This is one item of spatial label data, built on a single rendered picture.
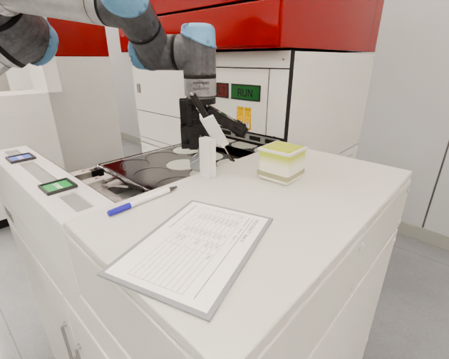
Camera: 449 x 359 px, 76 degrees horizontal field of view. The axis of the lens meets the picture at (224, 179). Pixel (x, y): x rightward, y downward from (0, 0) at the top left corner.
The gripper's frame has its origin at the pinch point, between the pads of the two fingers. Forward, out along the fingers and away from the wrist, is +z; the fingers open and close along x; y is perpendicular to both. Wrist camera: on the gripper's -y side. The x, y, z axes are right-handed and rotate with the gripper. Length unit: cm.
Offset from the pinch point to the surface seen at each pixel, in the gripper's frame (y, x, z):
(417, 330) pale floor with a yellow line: -99, -16, 91
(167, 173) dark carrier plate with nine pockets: 11.9, -6.5, 1.4
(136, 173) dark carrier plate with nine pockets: 20.5, -7.6, 1.4
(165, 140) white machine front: 16, -57, 5
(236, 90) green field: -10.6, -24.7, -19.2
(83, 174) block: 34.5, -7.1, 0.9
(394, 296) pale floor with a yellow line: -102, -37, 91
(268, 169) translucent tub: -10.4, 17.4, -7.9
